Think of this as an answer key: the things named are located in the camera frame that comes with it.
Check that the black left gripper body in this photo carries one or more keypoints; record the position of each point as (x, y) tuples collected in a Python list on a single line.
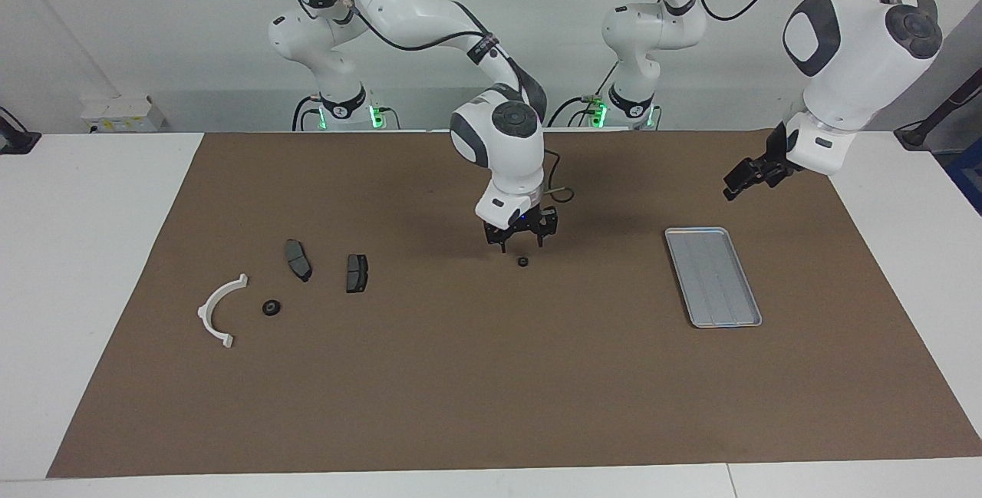
[(781, 153)]

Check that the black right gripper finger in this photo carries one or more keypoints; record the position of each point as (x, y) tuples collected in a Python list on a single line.
[(547, 228), (497, 237)]

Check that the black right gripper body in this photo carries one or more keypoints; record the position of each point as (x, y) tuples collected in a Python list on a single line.
[(523, 223)]

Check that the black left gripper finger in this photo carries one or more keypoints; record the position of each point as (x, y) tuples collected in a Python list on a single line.
[(781, 178), (748, 176)]

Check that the large black bearing gear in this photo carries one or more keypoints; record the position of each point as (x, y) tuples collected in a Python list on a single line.
[(271, 308)]

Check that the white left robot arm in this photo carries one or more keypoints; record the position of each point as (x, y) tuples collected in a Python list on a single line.
[(859, 53)]

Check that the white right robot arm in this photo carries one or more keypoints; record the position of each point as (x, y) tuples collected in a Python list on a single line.
[(499, 137)]

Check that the silver metal tray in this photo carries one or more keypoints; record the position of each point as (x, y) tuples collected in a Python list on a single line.
[(713, 275)]

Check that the black stand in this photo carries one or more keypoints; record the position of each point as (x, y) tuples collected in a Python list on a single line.
[(921, 133)]

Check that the rectangular dark grey brake pad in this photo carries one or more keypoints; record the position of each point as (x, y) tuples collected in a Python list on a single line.
[(356, 274)]

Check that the brown table mat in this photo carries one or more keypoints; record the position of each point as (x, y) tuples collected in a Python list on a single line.
[(491, 390)]

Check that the blue object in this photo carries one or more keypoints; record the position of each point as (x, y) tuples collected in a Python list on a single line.
[(968, 172)]

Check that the curved dark grey brake pad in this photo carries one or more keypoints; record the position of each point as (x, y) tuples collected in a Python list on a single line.
[(296, 258)]

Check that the beige box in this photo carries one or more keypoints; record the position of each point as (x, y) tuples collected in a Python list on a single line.
[(123, 110)]

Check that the white semicircular bracket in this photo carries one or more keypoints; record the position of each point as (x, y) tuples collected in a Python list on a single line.
[(207, 314)]

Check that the black clamp mount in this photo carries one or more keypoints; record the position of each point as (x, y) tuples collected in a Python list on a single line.
[(15, 141)]

